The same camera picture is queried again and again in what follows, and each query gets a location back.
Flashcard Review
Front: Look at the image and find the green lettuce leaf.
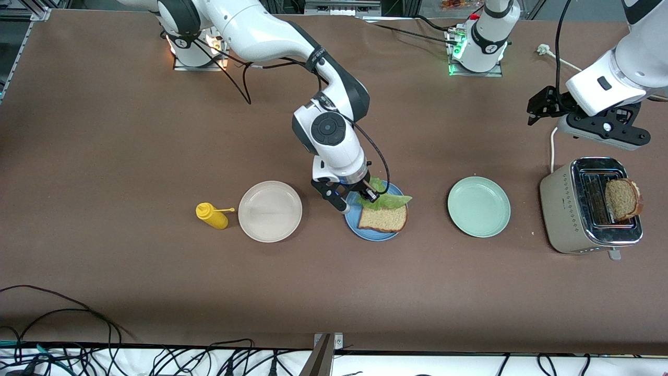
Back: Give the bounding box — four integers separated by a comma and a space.
357, 178, 413, 210

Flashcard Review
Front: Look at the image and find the brown bread slice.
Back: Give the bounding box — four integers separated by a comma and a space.
604, 179, 643, 221
357, 203, 408, 233

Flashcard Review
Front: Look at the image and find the yellow mustard squeeze bottle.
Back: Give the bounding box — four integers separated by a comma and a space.
196, 203, 235, 230

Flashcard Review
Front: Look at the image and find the blue plate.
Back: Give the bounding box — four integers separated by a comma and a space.
344, 180, 409, 242

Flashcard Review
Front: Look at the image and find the beige plate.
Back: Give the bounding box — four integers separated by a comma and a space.
238, 181, 303, 243

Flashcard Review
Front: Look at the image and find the light green plate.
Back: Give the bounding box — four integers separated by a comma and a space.
447, 176, 511, 238

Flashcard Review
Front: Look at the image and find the beige chrome toaster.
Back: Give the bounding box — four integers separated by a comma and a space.
540, 157, 643, 261

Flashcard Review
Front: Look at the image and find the grey metal box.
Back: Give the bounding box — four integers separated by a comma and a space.
304, 0, 381, 16

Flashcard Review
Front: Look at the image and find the white toaster power cord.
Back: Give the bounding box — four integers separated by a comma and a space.
538, 44, 582, 174

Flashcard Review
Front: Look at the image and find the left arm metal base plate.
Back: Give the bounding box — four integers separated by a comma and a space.
446, 29, 504, 78

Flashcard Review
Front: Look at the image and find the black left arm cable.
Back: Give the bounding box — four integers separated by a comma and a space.
555, 0, 572, 102

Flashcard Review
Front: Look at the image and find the black base cable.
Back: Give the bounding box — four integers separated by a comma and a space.
360, 15, 460, 45

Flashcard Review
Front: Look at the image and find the metal table edge bracket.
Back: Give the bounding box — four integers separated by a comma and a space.
300, 333, 345, 376

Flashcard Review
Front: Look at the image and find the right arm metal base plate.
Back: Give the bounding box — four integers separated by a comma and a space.
173, 50, 233, 72

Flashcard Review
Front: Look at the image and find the long black looped cable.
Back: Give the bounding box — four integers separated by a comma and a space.
0, 285, 134, 366

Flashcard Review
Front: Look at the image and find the aluminium frame profile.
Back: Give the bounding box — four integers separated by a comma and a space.
21, 0, 71, 21

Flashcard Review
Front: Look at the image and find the teal cable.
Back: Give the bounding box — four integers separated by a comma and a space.
0, 339, 74, 374

